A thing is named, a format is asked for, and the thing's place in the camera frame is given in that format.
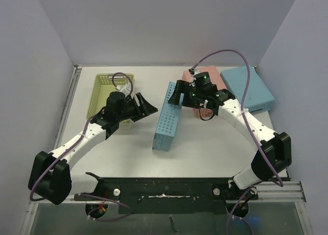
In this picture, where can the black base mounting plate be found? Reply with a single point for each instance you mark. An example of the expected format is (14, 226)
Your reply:
(169, 196)

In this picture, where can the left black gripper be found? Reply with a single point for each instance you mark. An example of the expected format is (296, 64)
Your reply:
(139, 112)

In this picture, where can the white plastic basket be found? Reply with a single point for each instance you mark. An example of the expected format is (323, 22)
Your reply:
(125, 125)

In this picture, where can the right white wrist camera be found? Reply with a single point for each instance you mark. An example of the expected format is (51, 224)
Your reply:
(194, 72)

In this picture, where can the pink plastic basket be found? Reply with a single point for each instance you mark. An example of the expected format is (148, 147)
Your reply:
(215, 78)

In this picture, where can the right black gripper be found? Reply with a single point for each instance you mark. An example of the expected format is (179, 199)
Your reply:
(183, 92)

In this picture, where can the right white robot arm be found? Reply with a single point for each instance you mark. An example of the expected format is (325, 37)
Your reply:
(273, 150)

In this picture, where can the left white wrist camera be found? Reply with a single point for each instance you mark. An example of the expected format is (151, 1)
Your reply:
(126, 89)

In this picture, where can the aluminium frame rail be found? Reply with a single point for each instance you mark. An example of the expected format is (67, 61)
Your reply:
(292, 191)

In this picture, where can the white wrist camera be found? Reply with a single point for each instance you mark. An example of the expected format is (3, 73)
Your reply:
(126, 89)
(194, 72)

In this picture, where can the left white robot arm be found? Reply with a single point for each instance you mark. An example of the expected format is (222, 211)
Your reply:
(50, 177)

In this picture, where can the green plastic basket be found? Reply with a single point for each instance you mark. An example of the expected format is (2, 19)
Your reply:
(104, 84)

